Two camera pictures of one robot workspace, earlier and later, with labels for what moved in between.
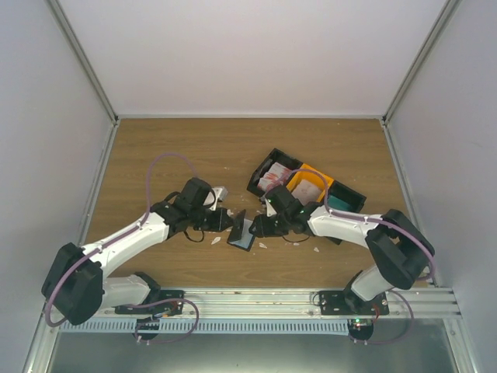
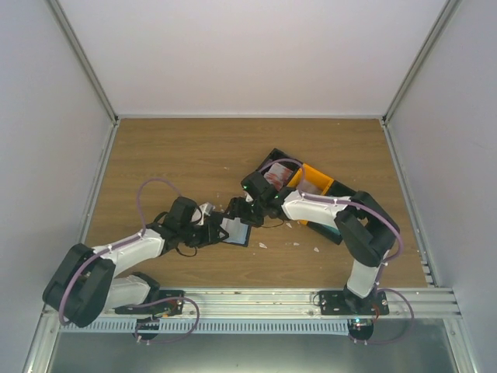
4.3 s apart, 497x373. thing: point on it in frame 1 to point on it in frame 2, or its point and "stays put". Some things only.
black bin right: [356, 200] stays put
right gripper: [262, 229] to [236, 208]
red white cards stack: [274, 178] stays put
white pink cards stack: [307, 191] stays put
